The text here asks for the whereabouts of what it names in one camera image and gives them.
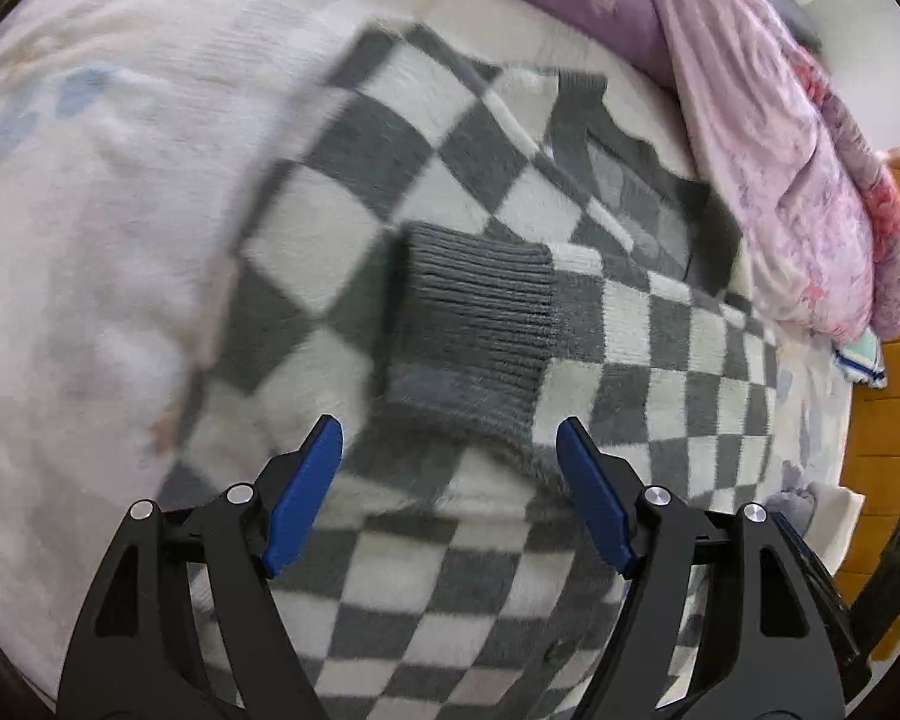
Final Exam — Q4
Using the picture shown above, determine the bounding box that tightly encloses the grey white checkered sweater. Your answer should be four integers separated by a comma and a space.
165, 25, 775, 718

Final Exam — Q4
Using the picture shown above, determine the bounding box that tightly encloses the grey blue small cloth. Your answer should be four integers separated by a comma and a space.
764, 461, 818, 536

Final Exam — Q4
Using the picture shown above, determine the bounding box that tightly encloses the white teal striped cloth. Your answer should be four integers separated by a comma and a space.
834, 328, 888, 388

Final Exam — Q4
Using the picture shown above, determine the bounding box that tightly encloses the pink floral quilt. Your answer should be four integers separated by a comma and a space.
653, 0, 900, 341

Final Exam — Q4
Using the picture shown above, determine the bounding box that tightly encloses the white fleece bed blanket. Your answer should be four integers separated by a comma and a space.
0, 0, 837, 699

